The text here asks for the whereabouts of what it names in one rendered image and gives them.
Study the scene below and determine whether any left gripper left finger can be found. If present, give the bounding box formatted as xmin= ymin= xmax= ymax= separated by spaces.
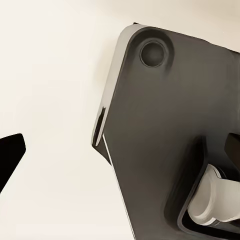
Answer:
xmin=0 ymin=133 xmax=26 ymax=193

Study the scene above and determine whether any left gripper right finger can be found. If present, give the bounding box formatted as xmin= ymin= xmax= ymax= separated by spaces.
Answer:
xmin=224 ymin=133 xmax=240 ymax=173

